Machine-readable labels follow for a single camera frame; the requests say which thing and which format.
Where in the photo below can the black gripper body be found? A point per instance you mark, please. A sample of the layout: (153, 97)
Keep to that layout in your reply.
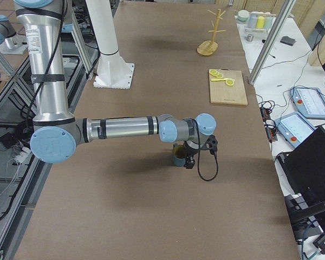
(190, 154)

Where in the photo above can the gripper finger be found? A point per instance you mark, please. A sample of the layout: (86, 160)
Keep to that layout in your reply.
(189, 164)

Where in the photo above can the blue-grey mug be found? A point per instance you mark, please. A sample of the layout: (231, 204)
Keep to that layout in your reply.
(178, 155)

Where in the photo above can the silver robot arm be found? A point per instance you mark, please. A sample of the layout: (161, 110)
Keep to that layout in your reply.
(10, 41)
(56, 130)

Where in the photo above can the wooden cup rack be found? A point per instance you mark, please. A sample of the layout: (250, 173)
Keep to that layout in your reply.
(207, 48)

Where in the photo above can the small steel cup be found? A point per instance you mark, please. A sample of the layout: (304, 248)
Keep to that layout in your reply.
(249, 38)

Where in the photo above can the clear cup tray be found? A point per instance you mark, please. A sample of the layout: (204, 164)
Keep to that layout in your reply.
(256, 30)

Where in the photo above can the grey cup on tray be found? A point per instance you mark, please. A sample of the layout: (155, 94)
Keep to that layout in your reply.
(252, 21)

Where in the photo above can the yellow cup on tray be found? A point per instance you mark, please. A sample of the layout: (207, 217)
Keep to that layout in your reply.
(260, 22)

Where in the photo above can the light blue cup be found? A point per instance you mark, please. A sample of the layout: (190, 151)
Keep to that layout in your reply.
(268, 22)

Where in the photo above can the yellow plastic knife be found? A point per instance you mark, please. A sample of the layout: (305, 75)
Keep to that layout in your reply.
(222, 79)

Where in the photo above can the lemon slice under knife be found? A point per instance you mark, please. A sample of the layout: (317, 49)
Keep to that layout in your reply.
(229, 81)

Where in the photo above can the black power strip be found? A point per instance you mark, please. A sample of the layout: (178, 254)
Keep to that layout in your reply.
(269, 124)

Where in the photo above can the near teach pendant tablet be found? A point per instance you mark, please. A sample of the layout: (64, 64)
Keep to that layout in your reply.
(295, 128)

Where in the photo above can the teach pendant tablet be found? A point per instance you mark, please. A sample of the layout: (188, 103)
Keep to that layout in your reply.
(310, 102)
(295, 128)

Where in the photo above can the black monitor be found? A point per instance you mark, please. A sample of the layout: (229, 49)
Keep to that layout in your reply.
(305, 171)

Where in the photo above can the far teach pendant tablet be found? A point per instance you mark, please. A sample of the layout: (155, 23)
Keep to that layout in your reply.
(310, 102)

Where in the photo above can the pale green bowl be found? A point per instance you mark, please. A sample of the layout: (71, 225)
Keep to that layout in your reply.
(243, 15)

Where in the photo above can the black square pad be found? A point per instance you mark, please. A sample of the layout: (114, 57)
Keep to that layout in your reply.
(288, 40)

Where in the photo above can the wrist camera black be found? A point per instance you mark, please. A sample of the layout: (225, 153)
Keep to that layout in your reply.
(212, 145)

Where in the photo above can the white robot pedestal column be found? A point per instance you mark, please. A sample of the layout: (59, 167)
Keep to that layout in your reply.
(112, 70)

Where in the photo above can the aluminium frame post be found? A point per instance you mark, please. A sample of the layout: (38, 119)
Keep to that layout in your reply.
(269, 43)

